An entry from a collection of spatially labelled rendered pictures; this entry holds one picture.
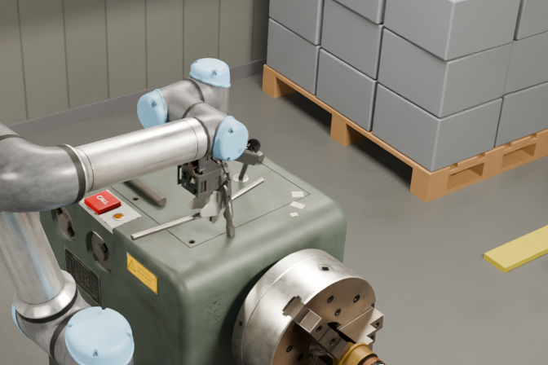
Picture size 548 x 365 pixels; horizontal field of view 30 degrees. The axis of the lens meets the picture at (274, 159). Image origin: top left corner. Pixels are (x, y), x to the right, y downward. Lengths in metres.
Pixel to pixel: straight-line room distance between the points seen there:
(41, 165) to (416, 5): 3.04
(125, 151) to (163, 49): 3.66
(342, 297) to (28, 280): 0.68
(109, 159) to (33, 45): 3.33
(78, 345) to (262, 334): 0.45
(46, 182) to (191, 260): 0.62
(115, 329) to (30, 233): 0.23
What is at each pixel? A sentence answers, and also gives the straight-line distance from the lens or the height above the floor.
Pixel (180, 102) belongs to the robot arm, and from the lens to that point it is 1.86.
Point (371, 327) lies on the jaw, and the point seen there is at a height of 1.11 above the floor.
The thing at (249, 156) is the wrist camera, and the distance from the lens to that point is 2.08.
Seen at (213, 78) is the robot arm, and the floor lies 1.67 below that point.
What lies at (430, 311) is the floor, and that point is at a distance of 4.07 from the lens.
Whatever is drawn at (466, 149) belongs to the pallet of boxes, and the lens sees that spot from 4.74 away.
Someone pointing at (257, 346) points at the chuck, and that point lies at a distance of 2.14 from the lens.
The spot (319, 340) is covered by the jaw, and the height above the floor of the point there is 1.15.
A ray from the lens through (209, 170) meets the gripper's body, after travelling 2.02.
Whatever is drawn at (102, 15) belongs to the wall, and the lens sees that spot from 5.06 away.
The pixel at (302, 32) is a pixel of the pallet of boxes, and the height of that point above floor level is 0.46.
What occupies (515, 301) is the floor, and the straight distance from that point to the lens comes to 4.22.
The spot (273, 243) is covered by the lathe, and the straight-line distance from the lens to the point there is 2.21.
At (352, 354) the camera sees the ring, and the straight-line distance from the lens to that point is 2.14.
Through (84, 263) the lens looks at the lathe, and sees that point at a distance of 2.41.
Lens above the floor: 2.53
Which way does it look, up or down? 31 degrees down
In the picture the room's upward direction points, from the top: 3 degrees clockwise
